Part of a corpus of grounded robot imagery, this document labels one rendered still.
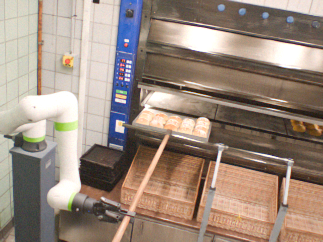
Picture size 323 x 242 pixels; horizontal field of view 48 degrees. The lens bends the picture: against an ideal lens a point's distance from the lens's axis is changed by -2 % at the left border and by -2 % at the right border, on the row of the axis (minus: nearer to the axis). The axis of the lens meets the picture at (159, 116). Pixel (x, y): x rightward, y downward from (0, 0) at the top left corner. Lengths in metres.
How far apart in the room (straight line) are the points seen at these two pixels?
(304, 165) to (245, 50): 1.02
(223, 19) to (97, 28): 0.96
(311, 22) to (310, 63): 0.29
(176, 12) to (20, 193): 1.63
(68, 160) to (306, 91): 1.80
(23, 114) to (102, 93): 1.44
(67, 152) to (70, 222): 1.33
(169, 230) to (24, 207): 1.05
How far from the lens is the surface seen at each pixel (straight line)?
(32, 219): 2.46
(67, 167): 1.88
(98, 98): 3.11
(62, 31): 3.09
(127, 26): 2.85
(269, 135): 2.98
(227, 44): 2.77
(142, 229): 2.88
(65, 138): 1.82
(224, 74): 2.83
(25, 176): 2.30
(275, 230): 2.68
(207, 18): 2.76
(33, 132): 2.17
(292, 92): 2.87
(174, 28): 2.81
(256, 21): 2.75
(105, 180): 2.93
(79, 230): 3.11
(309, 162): 3.10
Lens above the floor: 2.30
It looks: 23 degrees down
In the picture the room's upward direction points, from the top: 8 degrees clockwise
